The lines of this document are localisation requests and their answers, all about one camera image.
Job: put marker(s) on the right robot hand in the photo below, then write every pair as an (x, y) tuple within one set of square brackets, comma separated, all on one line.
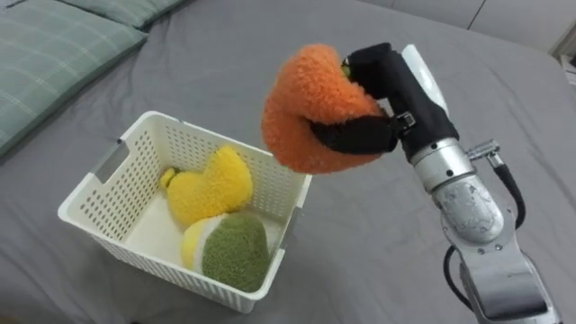
[(405, 96)]

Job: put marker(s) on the orange fruit soft toy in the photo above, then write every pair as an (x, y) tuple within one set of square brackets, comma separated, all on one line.
[(310, 108)]

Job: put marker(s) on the grey bed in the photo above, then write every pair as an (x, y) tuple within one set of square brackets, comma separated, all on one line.
[(360, 234)]

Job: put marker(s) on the yellow fruit soft toy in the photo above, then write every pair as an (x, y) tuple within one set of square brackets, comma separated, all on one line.
[(211, 189)]

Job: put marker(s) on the green and yellow soft toy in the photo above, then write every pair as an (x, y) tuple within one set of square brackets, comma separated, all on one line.
[(234, 252)]

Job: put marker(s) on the green checked pillow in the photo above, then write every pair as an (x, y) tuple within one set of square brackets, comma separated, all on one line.
[(49, 58), (130, 9)]

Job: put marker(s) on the white perforated plastic basket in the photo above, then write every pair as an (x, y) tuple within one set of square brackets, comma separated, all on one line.
[(135, 202)]

